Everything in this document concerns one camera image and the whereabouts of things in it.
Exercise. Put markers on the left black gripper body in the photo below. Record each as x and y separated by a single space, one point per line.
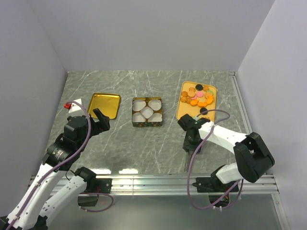
98 127

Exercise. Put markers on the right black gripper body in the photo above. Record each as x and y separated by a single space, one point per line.
192 144

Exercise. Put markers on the orange shaped cookie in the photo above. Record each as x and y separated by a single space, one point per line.
194 102

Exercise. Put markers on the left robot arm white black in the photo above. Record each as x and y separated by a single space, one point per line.
38 207

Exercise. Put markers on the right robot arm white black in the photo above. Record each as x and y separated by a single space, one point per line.
253 158

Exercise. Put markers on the gold tin lid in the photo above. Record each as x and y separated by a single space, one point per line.
107 103

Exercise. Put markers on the black sandwich cookie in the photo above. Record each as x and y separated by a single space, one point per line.
203 110
199 87

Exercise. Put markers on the yellow cookie tray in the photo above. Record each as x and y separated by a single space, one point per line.
188 89

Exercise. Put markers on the flower shaped butter cookie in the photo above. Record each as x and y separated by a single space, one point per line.
184 99

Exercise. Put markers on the white paper cup bottom-left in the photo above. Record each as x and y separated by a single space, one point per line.
138 118

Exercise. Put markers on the white paper cup bottom-right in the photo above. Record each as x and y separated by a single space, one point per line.
156 117

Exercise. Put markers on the white paper cup top-left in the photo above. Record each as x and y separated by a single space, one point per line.
138 105

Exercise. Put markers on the pink round cookie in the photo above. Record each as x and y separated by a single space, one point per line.
199 94

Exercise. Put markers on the white paper cup top-right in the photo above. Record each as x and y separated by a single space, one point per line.
155 104

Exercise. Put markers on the green cookie tin box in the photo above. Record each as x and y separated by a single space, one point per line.
146 123

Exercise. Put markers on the white paper cup centre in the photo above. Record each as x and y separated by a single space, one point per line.
146 112

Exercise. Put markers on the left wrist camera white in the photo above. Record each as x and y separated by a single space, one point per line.
73 109

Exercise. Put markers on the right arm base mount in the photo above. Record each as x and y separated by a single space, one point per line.
211 185

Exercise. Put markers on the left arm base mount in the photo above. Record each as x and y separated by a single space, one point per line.
94 185

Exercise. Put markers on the aluminium mounting rail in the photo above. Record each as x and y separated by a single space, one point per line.
174 185

